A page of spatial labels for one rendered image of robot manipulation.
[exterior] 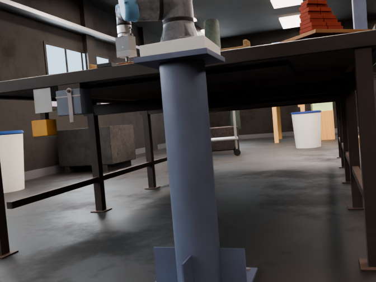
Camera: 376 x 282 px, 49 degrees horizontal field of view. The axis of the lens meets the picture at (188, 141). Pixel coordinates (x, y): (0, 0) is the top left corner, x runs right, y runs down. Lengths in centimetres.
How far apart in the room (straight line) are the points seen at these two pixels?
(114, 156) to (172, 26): 486
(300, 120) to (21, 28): 475
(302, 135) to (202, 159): 614
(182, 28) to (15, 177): 395
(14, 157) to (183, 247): 384
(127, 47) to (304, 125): 565
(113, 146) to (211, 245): 482
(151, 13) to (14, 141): 382
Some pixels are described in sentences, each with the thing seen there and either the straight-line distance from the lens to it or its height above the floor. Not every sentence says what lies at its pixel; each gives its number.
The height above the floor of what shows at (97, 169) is 33.
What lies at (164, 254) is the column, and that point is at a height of 13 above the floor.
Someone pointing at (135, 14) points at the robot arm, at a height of 102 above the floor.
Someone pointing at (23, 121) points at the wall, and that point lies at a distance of 639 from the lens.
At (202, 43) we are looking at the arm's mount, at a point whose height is 88.
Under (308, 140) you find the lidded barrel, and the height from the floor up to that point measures 14.
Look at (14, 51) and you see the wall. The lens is 648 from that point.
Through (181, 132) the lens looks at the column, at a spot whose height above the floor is 60.
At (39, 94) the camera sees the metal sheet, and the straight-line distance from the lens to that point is 218.
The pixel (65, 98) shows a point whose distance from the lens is 206.
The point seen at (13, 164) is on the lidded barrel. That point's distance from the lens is 518.
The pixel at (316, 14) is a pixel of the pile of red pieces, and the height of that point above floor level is 120.
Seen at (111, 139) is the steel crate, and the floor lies 47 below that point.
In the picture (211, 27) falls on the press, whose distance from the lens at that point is 866.
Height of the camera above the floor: 63
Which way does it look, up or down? 3 degrees down
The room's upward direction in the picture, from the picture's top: 5 degrees counter-clockwise
